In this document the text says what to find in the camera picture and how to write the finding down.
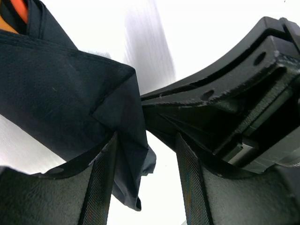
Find yellow plastic spoon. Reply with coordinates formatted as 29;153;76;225
0;11;22;34

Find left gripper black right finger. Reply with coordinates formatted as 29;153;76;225
175;134;300;225

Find black paper napkin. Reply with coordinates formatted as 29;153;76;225
0;0;156;211

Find orange plastic fork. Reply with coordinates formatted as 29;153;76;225
11;0;28;23

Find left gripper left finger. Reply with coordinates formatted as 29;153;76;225
0;134;117;225

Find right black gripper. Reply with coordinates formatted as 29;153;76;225
142;17;300;173

